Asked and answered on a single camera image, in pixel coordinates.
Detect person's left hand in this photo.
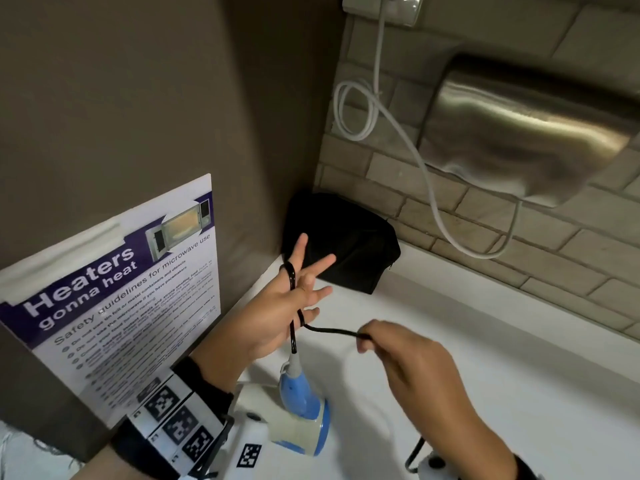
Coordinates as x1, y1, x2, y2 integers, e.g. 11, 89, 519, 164
219, 233, 337, 364

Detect person's right forearm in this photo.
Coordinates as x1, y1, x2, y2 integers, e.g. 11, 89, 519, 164
429, 419, 522, 480

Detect white wall socket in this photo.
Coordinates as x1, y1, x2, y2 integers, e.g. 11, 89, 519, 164
341, 0, 430, 29

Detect thin loose cables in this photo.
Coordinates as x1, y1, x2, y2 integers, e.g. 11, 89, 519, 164
0, 419, 85, 480

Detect white power cable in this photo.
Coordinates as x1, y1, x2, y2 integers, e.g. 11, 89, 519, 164
332, 0, 524, 261

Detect person's right hand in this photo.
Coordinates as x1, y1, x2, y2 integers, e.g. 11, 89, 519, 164
356, 319, 482, 447

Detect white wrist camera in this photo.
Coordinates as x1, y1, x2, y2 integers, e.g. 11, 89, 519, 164
413, 450, 452, 480
219, 429, 273, 480

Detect purple and white poster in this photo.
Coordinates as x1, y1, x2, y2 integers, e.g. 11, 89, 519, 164
0, 173, 223, 429

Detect blue and white hair dryer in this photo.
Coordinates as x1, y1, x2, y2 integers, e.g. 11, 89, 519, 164
239, 352, 331, 458

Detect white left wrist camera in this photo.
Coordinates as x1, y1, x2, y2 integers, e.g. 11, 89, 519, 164
219, 429, 273, 480

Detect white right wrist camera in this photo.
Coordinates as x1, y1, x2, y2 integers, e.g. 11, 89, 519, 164
413, 450, 452, 480

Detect black fabric bag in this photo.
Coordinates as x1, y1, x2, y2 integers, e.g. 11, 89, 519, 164
281, 190, 402, 295

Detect right wristband with marker tags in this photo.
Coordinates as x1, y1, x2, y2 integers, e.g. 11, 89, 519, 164
513, 453, 542, 480

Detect black power cord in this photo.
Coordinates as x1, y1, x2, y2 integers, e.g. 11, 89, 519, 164
279, 262, 427, 475

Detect steel wall hand dryer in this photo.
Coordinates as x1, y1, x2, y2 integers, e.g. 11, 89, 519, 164
417, 53, 640, 209

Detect person's left forearm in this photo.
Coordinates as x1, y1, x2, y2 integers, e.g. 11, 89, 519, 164
191, 324, 257, 397

